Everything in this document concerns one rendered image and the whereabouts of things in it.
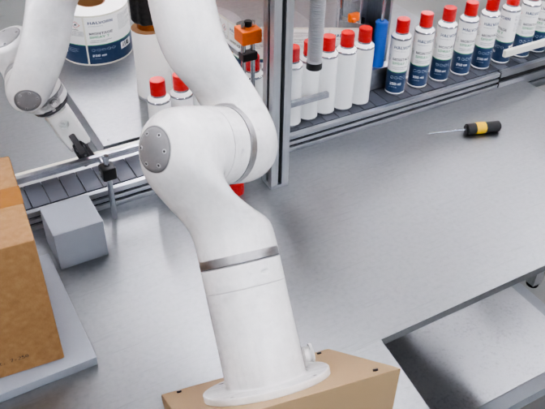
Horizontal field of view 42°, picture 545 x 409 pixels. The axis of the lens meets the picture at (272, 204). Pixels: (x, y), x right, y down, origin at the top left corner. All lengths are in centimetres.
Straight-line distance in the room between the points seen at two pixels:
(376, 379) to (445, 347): 117
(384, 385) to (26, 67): 80
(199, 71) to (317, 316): 53
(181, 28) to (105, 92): 89
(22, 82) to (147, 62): 54
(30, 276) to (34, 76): 37
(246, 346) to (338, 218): 61
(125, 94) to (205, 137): 96
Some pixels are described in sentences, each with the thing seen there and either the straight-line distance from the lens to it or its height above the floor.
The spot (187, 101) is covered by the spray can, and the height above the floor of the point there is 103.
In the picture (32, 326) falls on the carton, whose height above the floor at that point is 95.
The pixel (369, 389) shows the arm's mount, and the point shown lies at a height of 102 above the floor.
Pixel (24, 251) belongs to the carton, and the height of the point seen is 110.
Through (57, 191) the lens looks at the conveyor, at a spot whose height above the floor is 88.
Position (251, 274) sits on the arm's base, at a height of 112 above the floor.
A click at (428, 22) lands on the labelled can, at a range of 190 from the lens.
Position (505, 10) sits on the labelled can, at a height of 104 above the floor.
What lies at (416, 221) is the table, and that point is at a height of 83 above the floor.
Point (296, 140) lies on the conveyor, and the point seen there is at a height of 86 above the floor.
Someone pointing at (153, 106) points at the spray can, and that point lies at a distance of 156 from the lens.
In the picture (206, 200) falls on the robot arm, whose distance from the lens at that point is 99.
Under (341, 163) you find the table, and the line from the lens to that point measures 173.
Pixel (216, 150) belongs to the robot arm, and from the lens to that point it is 99.
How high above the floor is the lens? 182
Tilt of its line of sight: 39 degrees down
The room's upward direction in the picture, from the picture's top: 1 degrees clockwise
